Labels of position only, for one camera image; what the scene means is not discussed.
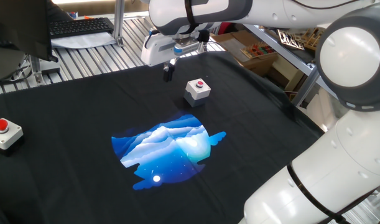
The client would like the black forearm strap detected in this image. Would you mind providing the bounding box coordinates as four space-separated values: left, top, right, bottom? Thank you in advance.
183 0 203 35

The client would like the silver metal shelf rail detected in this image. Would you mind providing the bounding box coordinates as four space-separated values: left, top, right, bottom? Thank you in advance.
244 24 338 99

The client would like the white grey push button box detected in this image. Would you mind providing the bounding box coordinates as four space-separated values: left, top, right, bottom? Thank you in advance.
183 78 212 108

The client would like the black white puzzle board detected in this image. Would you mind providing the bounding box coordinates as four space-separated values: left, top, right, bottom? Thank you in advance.
276 29 305 50

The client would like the wooden rack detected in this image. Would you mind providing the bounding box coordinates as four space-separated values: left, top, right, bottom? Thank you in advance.
303 27 326 52

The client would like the open brown cardboard box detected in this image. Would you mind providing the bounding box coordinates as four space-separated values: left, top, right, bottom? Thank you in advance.
210 29 279 77

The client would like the black keyboard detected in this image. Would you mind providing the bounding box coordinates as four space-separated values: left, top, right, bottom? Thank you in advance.
49 17 115 40

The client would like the grey metal strut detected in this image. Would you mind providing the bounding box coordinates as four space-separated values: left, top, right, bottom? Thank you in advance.
291 67 320 108

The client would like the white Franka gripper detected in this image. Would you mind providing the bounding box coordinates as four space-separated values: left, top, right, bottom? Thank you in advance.
141 30 209 83

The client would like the white paper sheet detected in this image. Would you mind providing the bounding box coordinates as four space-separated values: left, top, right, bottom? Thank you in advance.
51 32 116 50

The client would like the aluminium profile post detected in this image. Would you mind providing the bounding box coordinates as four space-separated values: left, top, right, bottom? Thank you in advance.
113 0 126 47

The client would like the black cloth with blue print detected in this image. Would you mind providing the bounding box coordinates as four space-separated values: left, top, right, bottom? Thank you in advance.
0 50 325 224

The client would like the black cable tie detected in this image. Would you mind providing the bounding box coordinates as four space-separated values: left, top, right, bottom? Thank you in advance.
285 163 348 224

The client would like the red emergency stop button box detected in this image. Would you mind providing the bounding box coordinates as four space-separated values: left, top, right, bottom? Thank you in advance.
0 118 24 156

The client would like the black monitor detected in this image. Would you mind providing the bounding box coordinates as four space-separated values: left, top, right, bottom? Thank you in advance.
0 0 58 63

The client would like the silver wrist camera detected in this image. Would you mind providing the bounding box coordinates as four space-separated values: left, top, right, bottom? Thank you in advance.
173 37 200 57

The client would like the flat beige cardboard box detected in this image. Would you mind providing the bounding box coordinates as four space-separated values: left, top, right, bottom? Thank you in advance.
267 54 305 93

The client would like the wooden tray with coloured blocks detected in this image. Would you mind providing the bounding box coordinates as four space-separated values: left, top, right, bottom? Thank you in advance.
240 42 276 60

